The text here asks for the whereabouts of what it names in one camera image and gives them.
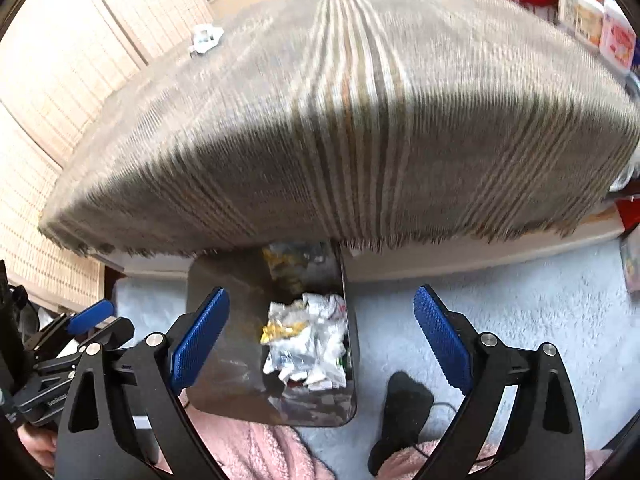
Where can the pink white packages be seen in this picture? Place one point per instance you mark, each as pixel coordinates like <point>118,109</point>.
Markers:
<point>580,12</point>

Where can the pink fleece pants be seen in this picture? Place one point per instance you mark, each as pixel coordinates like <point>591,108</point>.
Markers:
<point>260,450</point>

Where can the person's left hand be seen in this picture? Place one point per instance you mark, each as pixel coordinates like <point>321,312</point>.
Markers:
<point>40,442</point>

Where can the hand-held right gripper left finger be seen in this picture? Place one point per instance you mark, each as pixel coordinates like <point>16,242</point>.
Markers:
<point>200,340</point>

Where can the woven rattan screen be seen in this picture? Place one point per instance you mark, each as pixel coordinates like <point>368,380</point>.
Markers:
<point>60,85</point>

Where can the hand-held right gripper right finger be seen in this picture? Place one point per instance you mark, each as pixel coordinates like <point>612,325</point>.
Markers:
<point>442,340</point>

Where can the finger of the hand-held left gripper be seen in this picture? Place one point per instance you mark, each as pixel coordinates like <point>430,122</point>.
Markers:
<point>92,315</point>

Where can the plaid blanket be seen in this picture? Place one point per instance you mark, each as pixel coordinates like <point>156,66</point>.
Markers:
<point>350,135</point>

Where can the white bottle with pink label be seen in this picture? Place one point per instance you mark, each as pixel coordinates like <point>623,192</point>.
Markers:
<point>620,37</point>

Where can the small white crumpled wrapper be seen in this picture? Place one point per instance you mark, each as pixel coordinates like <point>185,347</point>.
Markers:
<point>206,39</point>

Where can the pile of wrappers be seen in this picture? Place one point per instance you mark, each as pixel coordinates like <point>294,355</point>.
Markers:
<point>305,350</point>

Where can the person's foot in black sock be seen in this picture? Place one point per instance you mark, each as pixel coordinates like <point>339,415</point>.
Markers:
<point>405,410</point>

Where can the red box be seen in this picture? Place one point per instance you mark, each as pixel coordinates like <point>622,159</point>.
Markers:
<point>631,217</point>

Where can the metal trash bin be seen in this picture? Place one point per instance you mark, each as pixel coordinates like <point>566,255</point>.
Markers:
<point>240,400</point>

